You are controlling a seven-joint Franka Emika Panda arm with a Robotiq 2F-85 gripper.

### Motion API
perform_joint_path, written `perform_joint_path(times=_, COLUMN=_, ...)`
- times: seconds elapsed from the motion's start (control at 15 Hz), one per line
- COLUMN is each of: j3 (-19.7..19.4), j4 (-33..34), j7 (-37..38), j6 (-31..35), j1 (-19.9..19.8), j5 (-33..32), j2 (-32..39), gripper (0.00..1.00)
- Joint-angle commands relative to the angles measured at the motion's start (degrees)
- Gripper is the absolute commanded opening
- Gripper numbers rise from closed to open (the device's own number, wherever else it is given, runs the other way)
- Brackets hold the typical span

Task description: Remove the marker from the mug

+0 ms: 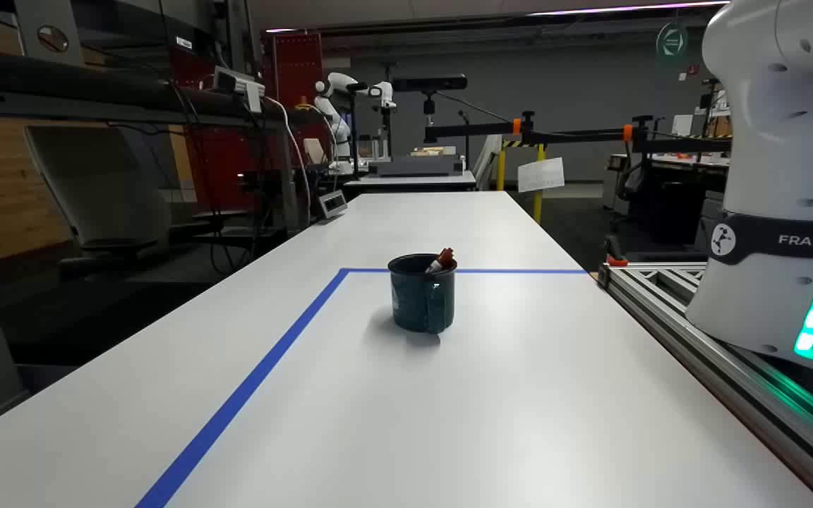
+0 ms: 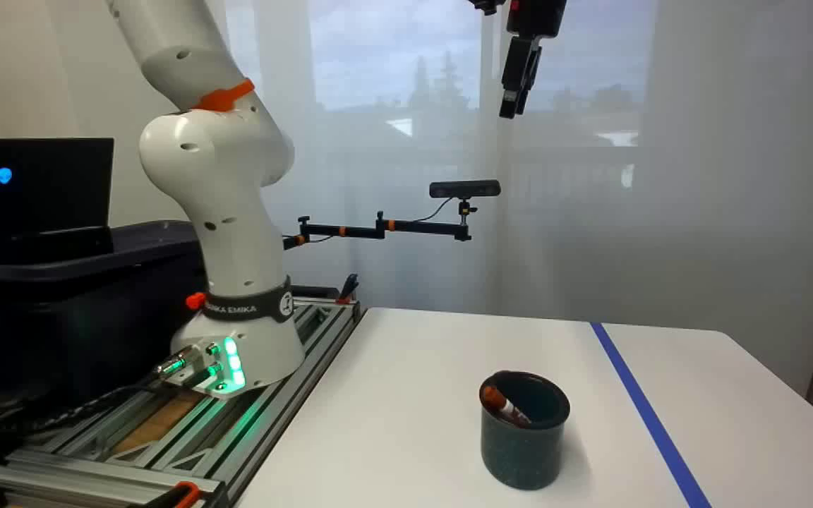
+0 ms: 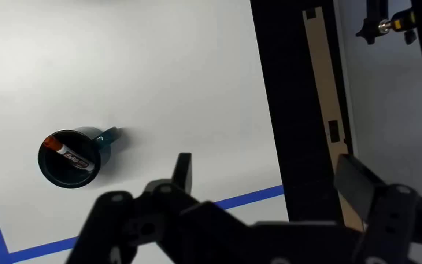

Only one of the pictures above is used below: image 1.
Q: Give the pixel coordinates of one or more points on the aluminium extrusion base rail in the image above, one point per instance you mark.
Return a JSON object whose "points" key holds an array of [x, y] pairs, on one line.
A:
{"points": [[773, 395]]}

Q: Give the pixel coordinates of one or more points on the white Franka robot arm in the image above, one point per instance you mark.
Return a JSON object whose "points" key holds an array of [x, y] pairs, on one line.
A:
{"points": [[757, 285]]}

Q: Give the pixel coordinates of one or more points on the dark teal mug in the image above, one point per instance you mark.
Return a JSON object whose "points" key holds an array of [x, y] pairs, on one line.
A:
{"points": [[421, 302]]}

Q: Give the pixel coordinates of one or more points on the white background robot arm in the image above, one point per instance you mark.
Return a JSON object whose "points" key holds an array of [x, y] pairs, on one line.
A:
{"points": [[344, 127]]}

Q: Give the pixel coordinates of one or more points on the red marker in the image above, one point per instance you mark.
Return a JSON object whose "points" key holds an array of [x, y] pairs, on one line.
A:
{"points": [[444, 261]]}

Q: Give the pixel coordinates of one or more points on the white paper sign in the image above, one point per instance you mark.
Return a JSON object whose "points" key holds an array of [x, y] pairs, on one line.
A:
{"points": [[540, 175]]}

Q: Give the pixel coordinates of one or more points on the blue tape line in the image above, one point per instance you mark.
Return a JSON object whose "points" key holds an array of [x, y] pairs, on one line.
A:
{"points": [[345, 411]]}

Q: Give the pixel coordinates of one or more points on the red cabinet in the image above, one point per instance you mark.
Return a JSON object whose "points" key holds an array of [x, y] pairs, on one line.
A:
{"points": [[294, 66]]}

